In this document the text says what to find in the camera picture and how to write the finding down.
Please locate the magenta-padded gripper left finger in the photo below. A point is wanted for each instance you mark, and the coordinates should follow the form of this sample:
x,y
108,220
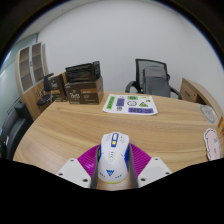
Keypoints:
x,y
73,171

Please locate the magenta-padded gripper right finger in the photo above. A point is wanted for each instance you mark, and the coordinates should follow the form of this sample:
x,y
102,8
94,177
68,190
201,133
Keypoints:
x,y
154,170

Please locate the white computer mouse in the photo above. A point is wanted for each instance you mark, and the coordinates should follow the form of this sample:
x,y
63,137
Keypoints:
x,y
113,160

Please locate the black leather chair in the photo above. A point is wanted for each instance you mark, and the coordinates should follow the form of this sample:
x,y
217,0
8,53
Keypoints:
x,y
13,130

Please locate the large brown cardboard box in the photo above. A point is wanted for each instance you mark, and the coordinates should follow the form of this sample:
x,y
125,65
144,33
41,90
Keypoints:
x,y
84,93

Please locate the small brown cardboard box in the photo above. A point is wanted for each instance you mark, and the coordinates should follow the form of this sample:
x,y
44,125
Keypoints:
x,y
57,87

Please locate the black swivel chair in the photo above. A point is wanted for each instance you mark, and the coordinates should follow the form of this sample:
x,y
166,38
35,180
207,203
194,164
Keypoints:
x,y
46,87

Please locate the wooden side desk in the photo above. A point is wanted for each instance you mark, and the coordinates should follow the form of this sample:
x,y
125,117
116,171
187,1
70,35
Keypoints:
x,y
196,92

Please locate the grey backpack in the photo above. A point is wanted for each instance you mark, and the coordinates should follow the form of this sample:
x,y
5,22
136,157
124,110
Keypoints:
x,y
155,81

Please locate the black plastic crate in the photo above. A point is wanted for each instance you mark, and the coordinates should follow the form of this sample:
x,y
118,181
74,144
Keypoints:
x,y
82,71

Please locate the black mesh office chair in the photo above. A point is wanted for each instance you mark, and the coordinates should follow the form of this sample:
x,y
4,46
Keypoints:
x,y
151,63

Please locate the wooden shelf cabinet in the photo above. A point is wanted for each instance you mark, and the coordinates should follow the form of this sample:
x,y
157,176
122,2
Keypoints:
x,y
27,71

